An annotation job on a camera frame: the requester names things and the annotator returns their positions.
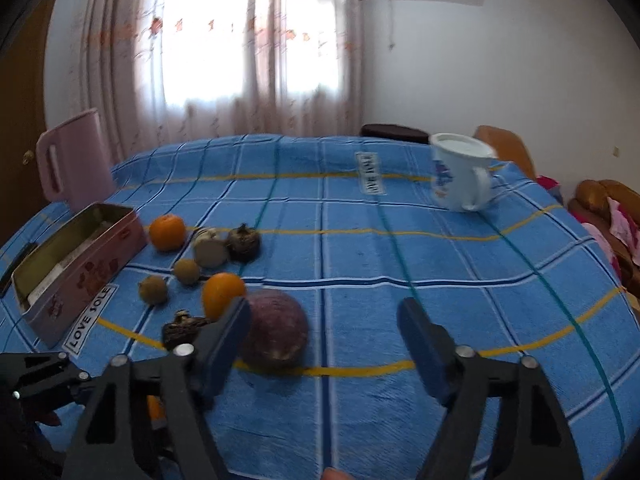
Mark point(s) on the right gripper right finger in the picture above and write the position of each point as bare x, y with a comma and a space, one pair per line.
532, 438

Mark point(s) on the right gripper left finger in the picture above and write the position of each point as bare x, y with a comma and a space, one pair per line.
186, 380

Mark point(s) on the dark mottled bulb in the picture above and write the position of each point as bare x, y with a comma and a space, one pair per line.
183, 329

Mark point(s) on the brown kiwi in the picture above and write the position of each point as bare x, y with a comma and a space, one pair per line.
186, 271
153, 290

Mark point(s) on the purple round fruit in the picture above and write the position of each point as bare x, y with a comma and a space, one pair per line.
279, 331

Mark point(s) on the small orange in tin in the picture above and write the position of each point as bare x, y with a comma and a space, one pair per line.
156, 408

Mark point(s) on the pink metal tin box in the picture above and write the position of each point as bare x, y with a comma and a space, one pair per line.
121, 237

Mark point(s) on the paper sheet in tin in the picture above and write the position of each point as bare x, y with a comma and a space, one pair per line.
59, 268

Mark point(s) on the pink plastic pitcher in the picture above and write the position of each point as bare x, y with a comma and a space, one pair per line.
73, 164

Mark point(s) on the pink floral cushion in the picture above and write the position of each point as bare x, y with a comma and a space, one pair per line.
618, 238

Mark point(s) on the brown leather sofa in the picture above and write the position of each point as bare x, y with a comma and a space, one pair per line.
592, 195

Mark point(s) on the blue plaid tablecloth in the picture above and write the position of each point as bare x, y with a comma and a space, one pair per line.
350, 228

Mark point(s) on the white floral mug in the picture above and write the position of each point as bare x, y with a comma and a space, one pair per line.
462, 180

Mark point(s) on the brown leather armchair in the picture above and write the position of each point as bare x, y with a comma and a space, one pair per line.
508, 146

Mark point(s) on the brown wooden door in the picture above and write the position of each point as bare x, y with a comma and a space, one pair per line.
22, 120

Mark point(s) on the dark round stool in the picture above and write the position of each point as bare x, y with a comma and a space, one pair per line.
395, 133

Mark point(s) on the pink sheer curtain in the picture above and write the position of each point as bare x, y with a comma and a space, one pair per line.
161, 72

